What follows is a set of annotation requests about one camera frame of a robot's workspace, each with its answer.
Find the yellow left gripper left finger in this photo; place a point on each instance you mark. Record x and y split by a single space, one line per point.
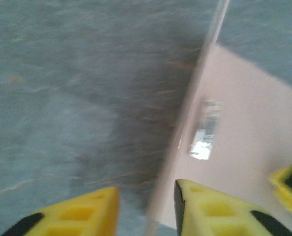
87 216

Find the brown paper folder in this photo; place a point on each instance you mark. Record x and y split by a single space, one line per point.
242 123

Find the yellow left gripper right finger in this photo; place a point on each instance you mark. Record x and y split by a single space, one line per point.
217 214

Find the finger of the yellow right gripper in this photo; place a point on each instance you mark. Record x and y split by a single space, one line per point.
287 194

